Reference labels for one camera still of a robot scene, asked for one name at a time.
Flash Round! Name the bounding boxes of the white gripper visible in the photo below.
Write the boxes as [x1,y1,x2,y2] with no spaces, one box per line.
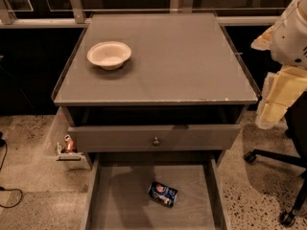
[251,0,307,129]

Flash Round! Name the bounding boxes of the grey top drawer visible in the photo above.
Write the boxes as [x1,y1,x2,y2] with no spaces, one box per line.
[68,105,243,152]

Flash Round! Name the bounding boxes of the round metal drawer knob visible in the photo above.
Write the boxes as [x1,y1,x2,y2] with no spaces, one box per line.
[153,137,160,147]

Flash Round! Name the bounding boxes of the metal window railing frame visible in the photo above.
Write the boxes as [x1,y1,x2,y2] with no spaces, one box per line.
[0,0,292,28]

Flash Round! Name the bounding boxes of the white paper bowl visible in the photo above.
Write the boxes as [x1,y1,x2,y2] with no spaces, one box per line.
[87,41,131,70]

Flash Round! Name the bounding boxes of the grey drawer cabinet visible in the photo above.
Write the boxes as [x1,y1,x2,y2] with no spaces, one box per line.
[51,11,262,167]

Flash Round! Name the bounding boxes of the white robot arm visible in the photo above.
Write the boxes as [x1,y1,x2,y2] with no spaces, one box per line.
[251,0,307,129]

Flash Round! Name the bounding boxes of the open grey middle drawer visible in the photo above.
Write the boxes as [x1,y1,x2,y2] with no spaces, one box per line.
[81,151,231,230]

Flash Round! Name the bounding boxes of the black floor cable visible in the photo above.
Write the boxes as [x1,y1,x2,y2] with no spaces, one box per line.
[0,131,24,209]

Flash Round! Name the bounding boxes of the blue pepsi can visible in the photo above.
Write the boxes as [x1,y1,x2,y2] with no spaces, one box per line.
[148,181,178,208]

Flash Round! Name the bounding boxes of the orange bottle in bin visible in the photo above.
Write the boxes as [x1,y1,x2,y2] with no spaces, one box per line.
[64,134,77,153]

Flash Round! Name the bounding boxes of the black office chair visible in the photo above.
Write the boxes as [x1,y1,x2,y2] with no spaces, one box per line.
[244,92,307,227]

